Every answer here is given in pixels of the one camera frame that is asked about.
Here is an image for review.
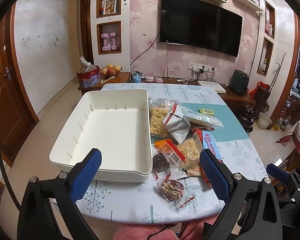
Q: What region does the blue wafer cookie pack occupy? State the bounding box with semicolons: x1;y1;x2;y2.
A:
202;131;223;163

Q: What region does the yellow cracker clear pack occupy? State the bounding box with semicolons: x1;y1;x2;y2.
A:
177;138;200;169

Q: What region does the peanut snack clear bag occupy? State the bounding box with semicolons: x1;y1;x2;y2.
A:
157;173;195;209

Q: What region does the green pineapple cake pack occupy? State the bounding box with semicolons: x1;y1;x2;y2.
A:
199;108;215;116

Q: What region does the white zip snack bag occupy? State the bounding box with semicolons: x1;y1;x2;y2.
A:
162;103;191;144

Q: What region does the puffed corn clear bag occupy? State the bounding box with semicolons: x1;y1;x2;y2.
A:
148;98;178;138

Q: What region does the tan wafer stick pack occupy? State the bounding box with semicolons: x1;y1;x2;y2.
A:
186;163;203;177

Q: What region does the dark brownie clear pack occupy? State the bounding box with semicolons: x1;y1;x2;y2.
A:
152;153;170;173

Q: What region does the white rice cake pack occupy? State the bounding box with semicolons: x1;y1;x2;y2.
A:
184;112;224;127

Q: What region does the white bucket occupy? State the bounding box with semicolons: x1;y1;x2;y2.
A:
257;112;272;130

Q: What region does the white plastic storage bin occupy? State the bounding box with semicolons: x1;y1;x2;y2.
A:
49;89;152;183

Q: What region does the red bag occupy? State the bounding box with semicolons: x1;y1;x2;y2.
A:
249;81;270;97

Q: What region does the wooden tv cabinet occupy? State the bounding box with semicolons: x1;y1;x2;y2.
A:
78;72;256;108

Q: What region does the white set-top box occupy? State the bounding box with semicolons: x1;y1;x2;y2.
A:
197;80;226;94

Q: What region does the wooden door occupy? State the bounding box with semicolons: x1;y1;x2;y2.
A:
0;5;39;166

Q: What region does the red gift box with bag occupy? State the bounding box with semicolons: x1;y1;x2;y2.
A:
77;56;101;88

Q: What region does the fruit bowl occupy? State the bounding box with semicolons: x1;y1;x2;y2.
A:
101;64;122;77

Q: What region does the pink small ornament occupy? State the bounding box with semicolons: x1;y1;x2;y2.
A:
154;77;164;83

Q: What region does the blue snow globe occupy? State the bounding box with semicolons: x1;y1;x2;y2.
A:
130;71;141;83

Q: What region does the left pink dumbbell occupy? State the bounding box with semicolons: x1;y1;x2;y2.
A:
101;33;109;51

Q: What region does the pink dumbbell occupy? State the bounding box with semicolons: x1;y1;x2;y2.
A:
101;33;109;51
110;32;117;50

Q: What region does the right pink dumbbell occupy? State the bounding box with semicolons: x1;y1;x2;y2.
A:
110;32;117;50

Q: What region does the framed photo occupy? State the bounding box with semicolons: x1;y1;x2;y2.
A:
103;0;117;15

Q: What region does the wall power outlet strip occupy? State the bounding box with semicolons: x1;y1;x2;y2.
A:
187;62;212;73

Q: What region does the black tv cable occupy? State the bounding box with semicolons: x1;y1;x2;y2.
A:
129;31;161;67

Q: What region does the black wall television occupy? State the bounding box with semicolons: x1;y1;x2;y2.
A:
159;0;243;57

